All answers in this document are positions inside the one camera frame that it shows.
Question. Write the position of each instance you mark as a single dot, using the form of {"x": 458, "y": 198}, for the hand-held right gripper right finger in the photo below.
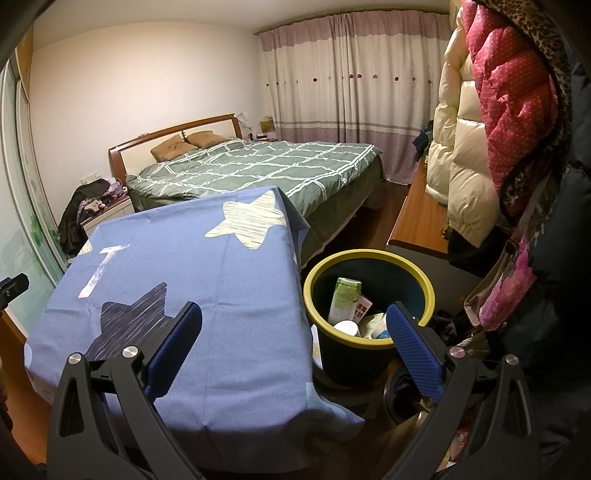
{"x": 413, "y": 350}

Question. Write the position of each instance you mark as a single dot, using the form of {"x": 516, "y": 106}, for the white pill bottle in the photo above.
{"x": 346, "y": 327}

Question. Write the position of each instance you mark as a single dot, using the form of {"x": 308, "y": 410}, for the floral tote bag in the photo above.
{"x": 512, "y": 286}

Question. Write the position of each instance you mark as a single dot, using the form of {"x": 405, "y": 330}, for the white wall socket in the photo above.
{"x": 89, "y": 176}

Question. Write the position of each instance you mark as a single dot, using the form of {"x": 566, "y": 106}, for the green plaid duvet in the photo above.
{"x": 277, "y": 170}

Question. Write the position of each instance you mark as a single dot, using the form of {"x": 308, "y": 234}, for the red puffer jacket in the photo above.
{"x": 508, "y": 92}

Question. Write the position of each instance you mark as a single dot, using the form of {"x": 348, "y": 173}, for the white nightstand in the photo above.
{"x": 108, "y": 212}

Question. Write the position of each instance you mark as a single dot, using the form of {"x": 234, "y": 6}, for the glass sliding wardrobe door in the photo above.
{"x": 23, "y": 207}

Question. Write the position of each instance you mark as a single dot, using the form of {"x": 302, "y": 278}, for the pink milk carton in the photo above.
{"x": 364, "y": 311}

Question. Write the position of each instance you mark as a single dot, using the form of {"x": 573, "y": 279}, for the brown pillow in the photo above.
{"x": 173, "y": 148}
{"x": 207, "y": 139}

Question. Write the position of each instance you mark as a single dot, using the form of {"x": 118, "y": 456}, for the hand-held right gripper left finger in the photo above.
{"x": 178, "y": 350}

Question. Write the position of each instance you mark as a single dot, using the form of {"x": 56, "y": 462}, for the small cardboard box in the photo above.
{"x": 268, "y": 124}

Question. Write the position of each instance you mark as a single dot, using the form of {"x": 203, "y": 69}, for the leaf print paper carton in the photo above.
{"x": 344, "y": 300}

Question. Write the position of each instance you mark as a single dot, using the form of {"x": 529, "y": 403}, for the pile of dark clothes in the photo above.
{"x": 78, "y": 207}

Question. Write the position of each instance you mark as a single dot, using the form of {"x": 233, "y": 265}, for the black coat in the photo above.
{"x": 568, "y": 230}

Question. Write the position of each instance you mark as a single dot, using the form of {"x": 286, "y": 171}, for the cream paper cup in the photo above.
{"x": 375, "y": 325}

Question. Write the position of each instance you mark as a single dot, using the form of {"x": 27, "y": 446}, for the cream puffer jacket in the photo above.
{"x": 461, "y": 184}

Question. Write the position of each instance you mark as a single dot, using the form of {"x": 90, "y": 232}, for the heap of dark clothing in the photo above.
{"x": 422, "y": 141}

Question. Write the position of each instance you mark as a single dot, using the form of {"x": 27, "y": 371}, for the pink and cream curtain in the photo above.
{"x": 346, "y": 92}

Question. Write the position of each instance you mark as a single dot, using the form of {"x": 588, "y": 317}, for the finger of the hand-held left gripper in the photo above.
{"x": 14, "y": 286}

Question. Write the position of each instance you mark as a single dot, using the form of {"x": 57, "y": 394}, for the yellow rimmed dark bin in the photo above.
{"x": 351, "y": 360}

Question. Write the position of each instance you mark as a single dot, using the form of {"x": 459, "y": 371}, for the wooden bed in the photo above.
{"x": 134, "y": 147}

